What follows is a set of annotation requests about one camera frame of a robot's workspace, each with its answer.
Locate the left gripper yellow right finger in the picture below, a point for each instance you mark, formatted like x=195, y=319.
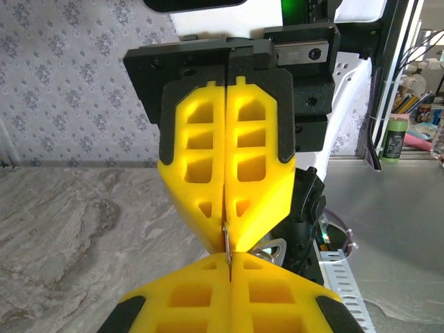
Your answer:
x=277, y=295

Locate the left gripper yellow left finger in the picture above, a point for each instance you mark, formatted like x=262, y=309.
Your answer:
x=187, y=295

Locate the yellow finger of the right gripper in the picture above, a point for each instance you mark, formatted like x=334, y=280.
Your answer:
x=177, y=194
x=274, y=194

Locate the small circuit board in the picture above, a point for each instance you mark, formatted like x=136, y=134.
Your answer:
x=325, y=239

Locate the grey metal sheet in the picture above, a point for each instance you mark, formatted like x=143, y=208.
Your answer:
x=399, y=225

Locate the green bottle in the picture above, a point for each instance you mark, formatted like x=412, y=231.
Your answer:
x=394, y=138

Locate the dark bottle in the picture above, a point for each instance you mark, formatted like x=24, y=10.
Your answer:
x=425, y=111

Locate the clear plastic bottle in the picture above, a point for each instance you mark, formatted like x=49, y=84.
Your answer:
x=438, y=138

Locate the white round device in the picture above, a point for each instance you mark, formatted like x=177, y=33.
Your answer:
x=414, y=83

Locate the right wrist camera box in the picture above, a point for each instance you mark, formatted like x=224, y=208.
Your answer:
x=194, y=4

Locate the black stand post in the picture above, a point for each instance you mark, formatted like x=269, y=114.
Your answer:
x=392, y=69

